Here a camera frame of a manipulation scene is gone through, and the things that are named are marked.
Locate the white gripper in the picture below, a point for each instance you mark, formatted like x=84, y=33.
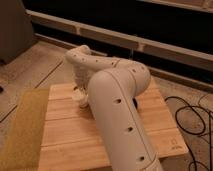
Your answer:
x=82, y=76

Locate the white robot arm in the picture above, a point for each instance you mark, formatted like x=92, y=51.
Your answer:
x=109, y=86

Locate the black ceramic bowl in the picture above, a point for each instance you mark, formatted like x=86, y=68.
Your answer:
x=135, y=103

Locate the wooden table board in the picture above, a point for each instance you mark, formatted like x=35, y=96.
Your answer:
x=71, y=141

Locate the grey cabinet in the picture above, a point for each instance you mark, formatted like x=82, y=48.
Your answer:
x=16, y=31

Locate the yellow cloth mat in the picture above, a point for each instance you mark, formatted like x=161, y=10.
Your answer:
x=21, y=149

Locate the white window frame rail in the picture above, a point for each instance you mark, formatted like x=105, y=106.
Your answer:
x=170, y=52

